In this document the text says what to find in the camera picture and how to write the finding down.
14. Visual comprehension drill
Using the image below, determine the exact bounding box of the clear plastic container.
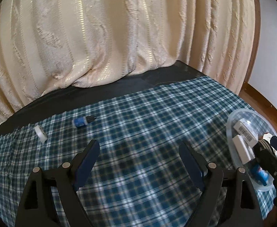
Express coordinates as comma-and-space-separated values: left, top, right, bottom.
226, 109, 277, 192

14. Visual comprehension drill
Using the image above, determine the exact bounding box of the white medicine box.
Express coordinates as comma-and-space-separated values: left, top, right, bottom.
232, 119, 260, 164

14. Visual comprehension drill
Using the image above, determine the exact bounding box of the cream patterned curtain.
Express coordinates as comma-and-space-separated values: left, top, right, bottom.
0, 0, 258, 131

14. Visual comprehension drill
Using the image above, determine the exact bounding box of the blue cracker packet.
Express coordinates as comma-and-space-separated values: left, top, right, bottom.
251, 164, 270, 185

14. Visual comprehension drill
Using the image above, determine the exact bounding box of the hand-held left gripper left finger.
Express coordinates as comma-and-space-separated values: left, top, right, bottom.
15, 139, 100, 227

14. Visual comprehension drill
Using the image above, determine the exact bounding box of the blue plaid cloth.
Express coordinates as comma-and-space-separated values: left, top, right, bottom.
0, 76, 277, 227

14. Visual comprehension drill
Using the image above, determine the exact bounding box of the small blue bottle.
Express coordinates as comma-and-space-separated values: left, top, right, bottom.
71, 116, 96, 128

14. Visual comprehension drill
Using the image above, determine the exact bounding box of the black white striped band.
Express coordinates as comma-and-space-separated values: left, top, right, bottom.
253, 139, 275, 152

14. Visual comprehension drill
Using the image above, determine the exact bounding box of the small white tape roll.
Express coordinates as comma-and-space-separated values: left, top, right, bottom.
34, 125, 48, 144

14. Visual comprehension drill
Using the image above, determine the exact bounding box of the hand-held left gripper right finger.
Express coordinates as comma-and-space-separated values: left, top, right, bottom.
178, 141, 264, 227

